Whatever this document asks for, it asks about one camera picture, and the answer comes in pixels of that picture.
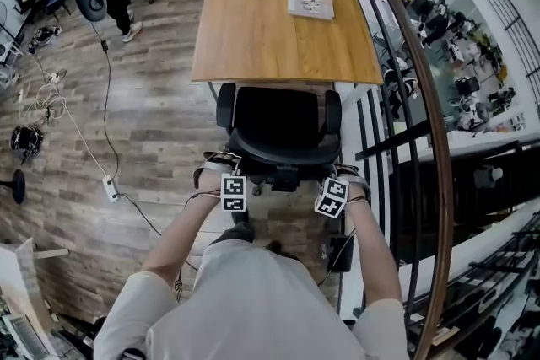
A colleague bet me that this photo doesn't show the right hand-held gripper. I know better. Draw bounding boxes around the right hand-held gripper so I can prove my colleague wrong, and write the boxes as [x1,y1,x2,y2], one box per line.
[314,175,372,218]

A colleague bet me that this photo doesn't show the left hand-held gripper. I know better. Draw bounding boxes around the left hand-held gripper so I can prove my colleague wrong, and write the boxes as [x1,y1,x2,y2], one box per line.
[193,159,247,212]

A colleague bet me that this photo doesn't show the person's left forearm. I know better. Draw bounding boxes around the person's left forearm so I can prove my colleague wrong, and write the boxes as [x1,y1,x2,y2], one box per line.
[141,193,224,300]

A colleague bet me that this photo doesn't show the person's right forearm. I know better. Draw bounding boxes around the person's right forearm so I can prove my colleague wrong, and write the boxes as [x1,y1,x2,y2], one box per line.
[343,200,404,309]

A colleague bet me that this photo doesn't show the person's right hand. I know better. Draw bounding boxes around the person's right hand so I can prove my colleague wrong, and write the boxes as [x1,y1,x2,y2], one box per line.
[336,165,366,203]

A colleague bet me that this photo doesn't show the person's left hand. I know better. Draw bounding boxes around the person's left hand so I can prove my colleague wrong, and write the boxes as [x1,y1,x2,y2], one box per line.
[197,153,242,197]

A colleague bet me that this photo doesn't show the person's dark trousers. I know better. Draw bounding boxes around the person's dark trousers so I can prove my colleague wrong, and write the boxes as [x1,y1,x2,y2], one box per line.
[210,221,257,246]

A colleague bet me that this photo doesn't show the black floor box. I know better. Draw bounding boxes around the black floor box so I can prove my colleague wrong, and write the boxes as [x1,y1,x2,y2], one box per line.
[327,234,356,274]

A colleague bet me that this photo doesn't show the person's white shirt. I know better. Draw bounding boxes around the person's white shirt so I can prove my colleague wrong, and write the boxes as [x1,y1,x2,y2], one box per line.
[92,242,410,360]

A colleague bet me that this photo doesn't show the black railing with wooden handrail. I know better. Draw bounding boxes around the black railing with wooden handrail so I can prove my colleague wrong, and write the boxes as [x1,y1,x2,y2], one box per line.
[290,0,455,360]

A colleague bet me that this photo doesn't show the white power strip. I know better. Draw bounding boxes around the white power strip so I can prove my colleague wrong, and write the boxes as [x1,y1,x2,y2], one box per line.
[102,175,120,203]

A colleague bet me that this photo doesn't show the wooden top white-legged table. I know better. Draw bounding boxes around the wooden top white-legged table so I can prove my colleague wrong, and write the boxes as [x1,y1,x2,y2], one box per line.
[190,0,384,102]

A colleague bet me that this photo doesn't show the group of seated people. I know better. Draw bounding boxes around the group of seated people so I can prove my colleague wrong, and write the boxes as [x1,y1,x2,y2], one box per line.
[379,0,528,136]

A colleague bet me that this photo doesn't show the white flat box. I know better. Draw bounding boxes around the white flat box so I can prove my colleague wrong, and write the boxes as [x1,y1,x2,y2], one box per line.
[287,0,336,20]

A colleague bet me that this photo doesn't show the black and white harness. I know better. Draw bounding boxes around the black and white harness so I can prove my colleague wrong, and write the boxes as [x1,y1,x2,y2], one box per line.
[10,123,46,165]
[31,24,64,47]

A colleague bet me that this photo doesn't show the grey oval hanging device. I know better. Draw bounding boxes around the grey oval hanging device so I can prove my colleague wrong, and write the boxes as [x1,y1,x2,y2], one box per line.
[73,0,109,23]

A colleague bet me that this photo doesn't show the silver laptop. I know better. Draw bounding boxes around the silver laptop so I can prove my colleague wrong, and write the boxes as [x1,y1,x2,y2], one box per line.
[2,314,50,360]

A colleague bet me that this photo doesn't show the white metal rack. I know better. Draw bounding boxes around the white metal rack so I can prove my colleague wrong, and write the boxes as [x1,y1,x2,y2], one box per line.
[0,41,24,85]

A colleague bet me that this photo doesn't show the small black standing fan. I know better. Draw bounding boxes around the small black standing fan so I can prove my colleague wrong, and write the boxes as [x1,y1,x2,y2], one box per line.
[0,0,26,51]

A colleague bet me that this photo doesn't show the thin black floor cable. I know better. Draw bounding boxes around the thin black floor cable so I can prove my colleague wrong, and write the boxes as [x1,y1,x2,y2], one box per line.
[113,191,202,304]

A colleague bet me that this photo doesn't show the white extension cable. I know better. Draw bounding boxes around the white extension cable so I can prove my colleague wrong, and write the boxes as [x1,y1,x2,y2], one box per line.
[12,69,111,180]

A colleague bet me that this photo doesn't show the black cable with adapter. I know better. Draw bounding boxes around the black cable with adapter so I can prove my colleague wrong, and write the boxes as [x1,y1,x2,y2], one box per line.
[89,19,123,185]

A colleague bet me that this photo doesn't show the dark round pedestal table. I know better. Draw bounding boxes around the dark round pedestal table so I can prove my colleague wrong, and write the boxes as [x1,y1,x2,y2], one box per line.
[0,168,27,206]

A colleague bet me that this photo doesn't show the black wall grille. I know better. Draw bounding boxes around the black wall grille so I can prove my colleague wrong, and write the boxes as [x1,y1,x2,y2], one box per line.
[458,0,540,98]

